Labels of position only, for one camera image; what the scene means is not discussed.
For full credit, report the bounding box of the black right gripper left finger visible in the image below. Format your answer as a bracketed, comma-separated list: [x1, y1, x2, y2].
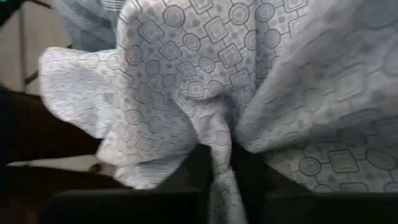
[155, 144, 215, 224]

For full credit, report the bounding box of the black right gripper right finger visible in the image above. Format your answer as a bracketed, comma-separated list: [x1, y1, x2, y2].
[231, 143, 308, 224]

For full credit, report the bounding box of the light blue geometric print shirt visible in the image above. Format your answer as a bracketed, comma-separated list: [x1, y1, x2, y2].
[39, 0, 398, 224]

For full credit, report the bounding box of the teal striped shirt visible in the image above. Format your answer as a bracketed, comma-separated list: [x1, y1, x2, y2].
[51, 0, 128, 52]

